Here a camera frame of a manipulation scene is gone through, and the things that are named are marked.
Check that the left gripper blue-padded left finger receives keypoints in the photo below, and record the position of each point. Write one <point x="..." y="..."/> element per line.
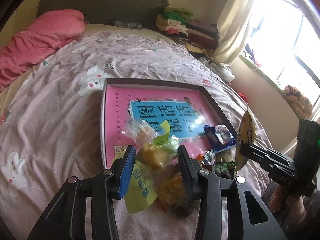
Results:
<point x="122" y="169"/>

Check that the black shallow cardboard tray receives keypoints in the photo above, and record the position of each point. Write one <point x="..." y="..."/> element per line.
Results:
<point x="160" y="119"/>

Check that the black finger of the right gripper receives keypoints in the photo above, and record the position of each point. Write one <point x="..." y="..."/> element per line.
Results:
<point x="273" y="162"/>

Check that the blue Oreo cookie packet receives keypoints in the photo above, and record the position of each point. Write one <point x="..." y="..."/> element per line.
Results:
<point x="219" y="137"/>

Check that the cream curtain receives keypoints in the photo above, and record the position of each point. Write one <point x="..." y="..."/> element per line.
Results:
<point x="233" y="28"/>

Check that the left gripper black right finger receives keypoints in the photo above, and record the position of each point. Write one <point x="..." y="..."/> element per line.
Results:
<point x="199" y="183"/>

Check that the clear round cake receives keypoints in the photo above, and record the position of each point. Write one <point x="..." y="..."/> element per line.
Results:
<point x="140" y="132"/>

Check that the lilac patterned bedspread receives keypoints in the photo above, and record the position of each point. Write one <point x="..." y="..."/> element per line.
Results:
<point x="51" y="129"/>

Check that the green black seaweed snack packet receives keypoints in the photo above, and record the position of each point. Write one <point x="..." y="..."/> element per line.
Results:
<point x="225" y="170"/>

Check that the stack of folded clothes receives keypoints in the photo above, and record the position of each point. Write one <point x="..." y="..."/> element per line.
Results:
<point x="199" y="38"/>

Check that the pink quilt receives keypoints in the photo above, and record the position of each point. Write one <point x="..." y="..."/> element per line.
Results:
<point x="47" y="34"/>

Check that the light green pastry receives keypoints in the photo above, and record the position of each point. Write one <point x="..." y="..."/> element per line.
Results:
<point x="150" y="169"/>

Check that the dark grey headboard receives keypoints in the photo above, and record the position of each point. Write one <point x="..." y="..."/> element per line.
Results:
<point x="143" y="12"/>

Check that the yellow chocolate bar wrapper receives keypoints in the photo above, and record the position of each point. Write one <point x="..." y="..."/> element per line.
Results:
<point x="245" y="138"/>

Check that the orange crispy cracker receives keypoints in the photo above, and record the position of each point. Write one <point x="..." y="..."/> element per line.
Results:
<point x="172" y="195"/>

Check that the dark Snickers bar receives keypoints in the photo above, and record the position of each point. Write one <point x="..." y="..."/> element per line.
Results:
<point x="208" y="160"/>

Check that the person's right hand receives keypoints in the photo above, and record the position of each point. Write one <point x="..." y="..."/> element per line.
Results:
<point x="289" y="211"/>

